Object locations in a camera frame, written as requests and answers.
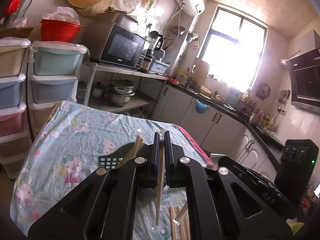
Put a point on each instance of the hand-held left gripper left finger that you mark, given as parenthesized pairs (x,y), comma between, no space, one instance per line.
(157,152)

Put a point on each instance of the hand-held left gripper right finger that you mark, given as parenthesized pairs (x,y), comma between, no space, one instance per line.
(168,152)

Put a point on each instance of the green plastic utensil basket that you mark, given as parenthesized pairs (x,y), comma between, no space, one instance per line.
(123,148)

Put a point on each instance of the plastic-wrapped chopstick pair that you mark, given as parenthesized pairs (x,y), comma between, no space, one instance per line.
(160,205)

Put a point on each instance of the group of wooden chopsticks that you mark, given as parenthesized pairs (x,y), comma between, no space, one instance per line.
(183,226)

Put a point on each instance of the black appliance with knobs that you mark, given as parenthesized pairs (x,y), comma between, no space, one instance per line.
(295,170)

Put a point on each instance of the blue hanging bin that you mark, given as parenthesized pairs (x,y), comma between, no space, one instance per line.
(202,107)

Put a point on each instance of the white kitchen cabinets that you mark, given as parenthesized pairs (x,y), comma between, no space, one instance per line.
(225,125)

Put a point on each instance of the stacked steel pots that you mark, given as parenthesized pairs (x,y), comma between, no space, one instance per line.
(121,92)

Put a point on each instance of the black kitchen countertop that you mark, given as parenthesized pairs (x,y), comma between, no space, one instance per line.
(225,106)

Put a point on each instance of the steel pot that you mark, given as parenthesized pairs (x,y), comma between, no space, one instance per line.
(254,120)

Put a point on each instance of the cartoon printed bed sheet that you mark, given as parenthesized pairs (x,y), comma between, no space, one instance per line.
(75,142)

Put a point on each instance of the grey-blue dish bin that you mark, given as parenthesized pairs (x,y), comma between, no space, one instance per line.
(160,67)

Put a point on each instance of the pale cutting board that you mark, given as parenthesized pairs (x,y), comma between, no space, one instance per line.
(202,68)

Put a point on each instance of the black blender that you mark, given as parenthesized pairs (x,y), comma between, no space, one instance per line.
(150,55)

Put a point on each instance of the black microwave oven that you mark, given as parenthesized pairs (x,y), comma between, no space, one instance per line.
(122,46)

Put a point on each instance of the range hood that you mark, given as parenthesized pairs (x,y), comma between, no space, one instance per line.
(307,80)

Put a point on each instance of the kitchen window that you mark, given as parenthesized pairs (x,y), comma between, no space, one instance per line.
(232,50)

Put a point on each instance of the hanging metal strainer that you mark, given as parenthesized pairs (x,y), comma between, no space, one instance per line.
(178,30)

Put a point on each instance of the mint grey drawer tower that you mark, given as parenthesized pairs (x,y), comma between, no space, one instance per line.
(53,62)

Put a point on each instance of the clear plastic dome cover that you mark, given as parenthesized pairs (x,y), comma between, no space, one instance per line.
(132,1)

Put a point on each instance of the red plastic basin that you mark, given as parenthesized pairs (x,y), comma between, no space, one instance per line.
(60,31)

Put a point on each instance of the cream blue pink drawer tower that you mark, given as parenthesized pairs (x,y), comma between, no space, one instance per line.
(11,90)

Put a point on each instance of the clear plastic bag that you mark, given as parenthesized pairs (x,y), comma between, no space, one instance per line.
(62,13)

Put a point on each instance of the wicker basket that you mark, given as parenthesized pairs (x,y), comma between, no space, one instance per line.
(15,32)

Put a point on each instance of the green wall holder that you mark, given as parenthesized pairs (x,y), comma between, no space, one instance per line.
(193,38)

